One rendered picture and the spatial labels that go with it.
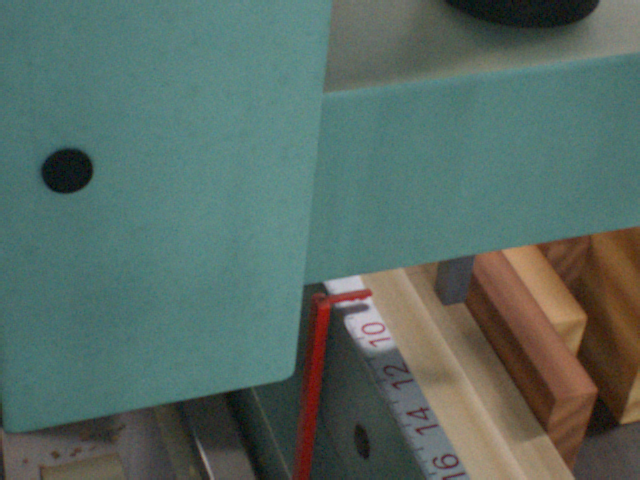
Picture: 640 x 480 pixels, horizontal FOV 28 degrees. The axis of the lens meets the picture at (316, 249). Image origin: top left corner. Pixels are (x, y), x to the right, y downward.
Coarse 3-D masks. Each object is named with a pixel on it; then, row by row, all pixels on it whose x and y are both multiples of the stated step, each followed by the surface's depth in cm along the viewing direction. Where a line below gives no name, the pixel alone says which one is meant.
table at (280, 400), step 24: (264, 384) 55; (288, 384) 51; (264, 408) 55; (288, 408) 52; (600, 408) 49; (288, 432) 52; (600, 432) 49; (624, 432) 49; (288, 456) 53; (312, 456) 50; (336, 456) 47; (576, 456) 48; (600, 456) 48; (624, 456) 48
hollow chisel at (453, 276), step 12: (444, 264) 45; (456, 264) 45; (468, 264) 45; (444, 276) 45; (456, 276) 45; (468, 276) 45; (444, 288) 45; (456, 288) 45; (444, 300) 46; (456, 300) 46
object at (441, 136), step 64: (384, 0) 38; (384, 64) 35; (448, 64) 35; (512, 64) 36; (576, 64) 36; (320, 128) 34; (384, 128) 35; (448, 128) 36; (512, 128) 37; (576, 128) 38; (320, 192) 36; (384, 192) 37; (448, 192) 38; (512, 192) 39; (576, 192) 40; (320, 256) 38; (384, 256) 39; (448, 256) 40
